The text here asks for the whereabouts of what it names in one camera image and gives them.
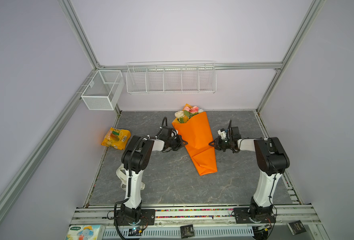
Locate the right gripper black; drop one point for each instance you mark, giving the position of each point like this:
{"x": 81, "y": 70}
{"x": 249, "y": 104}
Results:
{"x": 216, "y": 143}

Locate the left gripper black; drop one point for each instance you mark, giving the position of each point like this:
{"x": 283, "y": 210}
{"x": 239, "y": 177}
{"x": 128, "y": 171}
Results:
{"x": 180, "y": 141}

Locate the orange wrapping paper sheet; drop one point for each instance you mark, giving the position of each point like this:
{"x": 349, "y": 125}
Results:
{"x": 197, "y": 132}

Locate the cream fake rose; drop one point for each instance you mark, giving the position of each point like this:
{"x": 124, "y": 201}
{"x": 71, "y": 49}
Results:
{"x": 180, "y": 116}

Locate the dark pink fake rose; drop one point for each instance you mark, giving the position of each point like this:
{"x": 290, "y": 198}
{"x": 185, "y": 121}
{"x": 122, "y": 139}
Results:
{"x": 194, "y": 110}

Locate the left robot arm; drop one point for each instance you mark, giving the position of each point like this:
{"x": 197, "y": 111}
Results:
{"x": 135, "y": 159}

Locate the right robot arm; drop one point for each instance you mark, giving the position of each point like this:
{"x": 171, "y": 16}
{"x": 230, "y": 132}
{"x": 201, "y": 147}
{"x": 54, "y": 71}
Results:
{"x": 272, "y": 161}

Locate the yellow snack bag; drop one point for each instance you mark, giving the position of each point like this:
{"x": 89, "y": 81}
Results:
{"x": 116, "y": 138}

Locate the white ribbon gold lettering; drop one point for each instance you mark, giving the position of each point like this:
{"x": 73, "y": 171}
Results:
{"x": 122, "y": 176}

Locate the black box centre front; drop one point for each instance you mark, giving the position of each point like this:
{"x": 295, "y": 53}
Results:
{"x": 187, "y": 231}

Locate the black box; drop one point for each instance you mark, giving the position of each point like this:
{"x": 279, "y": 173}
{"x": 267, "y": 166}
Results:
{"x": 296, "y": 227}
{"x": 187, "y": 231}

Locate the white mesh box basket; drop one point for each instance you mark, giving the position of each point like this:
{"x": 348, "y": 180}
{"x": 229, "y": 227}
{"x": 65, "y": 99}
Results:
{"x": 103, "y": 90}

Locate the black box right front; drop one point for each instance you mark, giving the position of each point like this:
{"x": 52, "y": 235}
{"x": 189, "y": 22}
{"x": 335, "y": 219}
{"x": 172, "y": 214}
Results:
{"x": 296, "y": 227}

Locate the tissue pack with elephant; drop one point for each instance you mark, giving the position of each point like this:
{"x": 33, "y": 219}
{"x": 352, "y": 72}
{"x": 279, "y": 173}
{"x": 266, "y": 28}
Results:
{"x": 85, "y": 232}

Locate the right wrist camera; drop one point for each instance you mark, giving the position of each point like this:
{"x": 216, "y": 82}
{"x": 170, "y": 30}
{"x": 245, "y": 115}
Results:
{"x": 231, "y": 134}

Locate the white wire wall shelf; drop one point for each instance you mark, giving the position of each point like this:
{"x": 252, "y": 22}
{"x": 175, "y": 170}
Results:
{"x": 183, "y": 77}

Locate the aluminium front rail frame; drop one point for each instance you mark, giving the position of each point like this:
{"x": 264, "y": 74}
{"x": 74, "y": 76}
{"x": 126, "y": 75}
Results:
{"x": 211, "y": 216}

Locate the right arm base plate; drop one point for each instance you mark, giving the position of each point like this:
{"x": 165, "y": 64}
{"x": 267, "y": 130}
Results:
{"x": 254, "y": 216}

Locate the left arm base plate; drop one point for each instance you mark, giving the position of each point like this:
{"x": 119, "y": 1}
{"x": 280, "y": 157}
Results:
{"x": 144, "y": 216}

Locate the white slotted cable duct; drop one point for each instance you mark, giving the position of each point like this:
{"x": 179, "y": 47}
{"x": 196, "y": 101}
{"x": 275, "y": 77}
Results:
{"x": 200, "y": 233}

